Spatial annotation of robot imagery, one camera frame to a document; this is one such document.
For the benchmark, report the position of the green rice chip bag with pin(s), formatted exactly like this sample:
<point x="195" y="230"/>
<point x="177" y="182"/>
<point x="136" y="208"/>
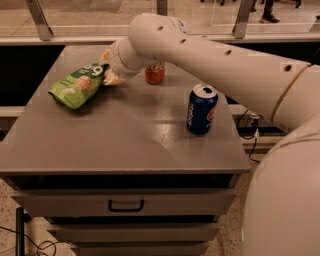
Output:
<point x="78" y="87"/>

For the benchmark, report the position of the orange Coca-Cola can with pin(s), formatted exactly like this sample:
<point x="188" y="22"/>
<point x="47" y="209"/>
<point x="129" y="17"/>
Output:
<point x="154" y="73"/>

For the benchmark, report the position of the black drawer handle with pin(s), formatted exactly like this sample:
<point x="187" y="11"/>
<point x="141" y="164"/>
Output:
<point x="125" y="206"/>

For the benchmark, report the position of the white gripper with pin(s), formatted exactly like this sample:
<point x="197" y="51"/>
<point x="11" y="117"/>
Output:
<point x="113" y="62"/>

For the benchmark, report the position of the grey drawer cabinet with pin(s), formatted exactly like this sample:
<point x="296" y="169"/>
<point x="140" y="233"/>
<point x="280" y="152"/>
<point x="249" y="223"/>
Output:
<point x="129" y="142"/>

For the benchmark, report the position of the person's shoe behind glass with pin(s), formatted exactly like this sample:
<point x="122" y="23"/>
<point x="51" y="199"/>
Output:
<point x="268" y="16"/>

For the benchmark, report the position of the blue Pepsi can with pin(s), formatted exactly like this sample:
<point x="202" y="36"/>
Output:
<point x="201" y="109"/>

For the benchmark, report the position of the metal window railing frame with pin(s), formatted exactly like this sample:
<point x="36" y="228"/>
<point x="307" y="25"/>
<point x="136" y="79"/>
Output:
<point x="216" y="18"/>

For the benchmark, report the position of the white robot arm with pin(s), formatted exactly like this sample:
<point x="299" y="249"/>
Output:
<point x="282" y="209"/>

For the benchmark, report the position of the black stand leg left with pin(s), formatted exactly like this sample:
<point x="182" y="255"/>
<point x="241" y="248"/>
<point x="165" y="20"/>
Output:
<point x="21" y="218"/>

